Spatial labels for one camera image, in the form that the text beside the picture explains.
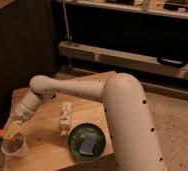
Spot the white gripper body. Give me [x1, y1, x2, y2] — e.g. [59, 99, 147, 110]
[14, 92, 41, 122]

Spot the grey metal shelf beam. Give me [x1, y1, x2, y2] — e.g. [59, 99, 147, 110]
[58, 41, 188, 80]

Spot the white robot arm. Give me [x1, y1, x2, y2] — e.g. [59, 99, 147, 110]
[6, 73, 167, 171]

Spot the blue sponge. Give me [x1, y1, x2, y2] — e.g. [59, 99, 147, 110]
[79, 133, 97, 156]

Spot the black handle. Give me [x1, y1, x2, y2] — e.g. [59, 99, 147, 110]
[157, 58, 188, 68]

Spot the green bowl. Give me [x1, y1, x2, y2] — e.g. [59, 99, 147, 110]
[68, 123, 106, 162]

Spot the upper cluttered shelf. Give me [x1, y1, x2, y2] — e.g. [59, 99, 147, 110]
[56, 0, 188, 20]

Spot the white squeeze bottle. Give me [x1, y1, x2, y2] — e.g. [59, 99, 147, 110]
[59, 101, 72, 136]

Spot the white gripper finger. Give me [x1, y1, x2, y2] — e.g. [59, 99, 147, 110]
[3, 114, 13, 130]
[4, 120, 22, 140]

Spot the wooden table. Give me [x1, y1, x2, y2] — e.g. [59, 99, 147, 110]
[3, 70, 117, 171]

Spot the metal pole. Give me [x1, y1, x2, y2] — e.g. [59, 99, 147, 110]
[62, 0, 72, 44]

